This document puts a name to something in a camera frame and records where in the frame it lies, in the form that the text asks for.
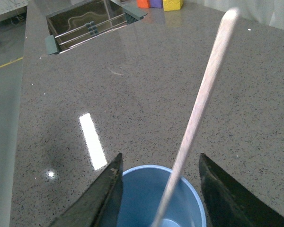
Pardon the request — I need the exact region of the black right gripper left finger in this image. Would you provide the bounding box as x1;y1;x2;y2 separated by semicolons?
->
50;153;123;227

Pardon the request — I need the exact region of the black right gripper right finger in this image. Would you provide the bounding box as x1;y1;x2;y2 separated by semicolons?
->
199;153;284;227

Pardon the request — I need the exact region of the wooden chopstick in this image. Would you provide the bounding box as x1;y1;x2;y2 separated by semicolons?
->
151;7;240;227

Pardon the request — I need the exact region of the blue plastic cup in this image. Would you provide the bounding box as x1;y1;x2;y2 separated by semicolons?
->
117;165;207;227

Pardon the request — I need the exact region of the sink with metal rack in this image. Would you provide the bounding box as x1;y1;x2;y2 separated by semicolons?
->
45;0;147;55

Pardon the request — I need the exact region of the white pleated curtain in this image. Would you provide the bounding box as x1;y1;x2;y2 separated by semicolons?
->
192;0;284;30

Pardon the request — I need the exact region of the orange foam block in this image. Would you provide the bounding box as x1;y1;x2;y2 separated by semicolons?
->
136;0;151;9

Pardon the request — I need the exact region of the yellow foam block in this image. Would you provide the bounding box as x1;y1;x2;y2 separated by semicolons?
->
163;0;184;12

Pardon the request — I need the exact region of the purple foam block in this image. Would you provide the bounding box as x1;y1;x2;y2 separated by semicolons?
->
150;0;163;9

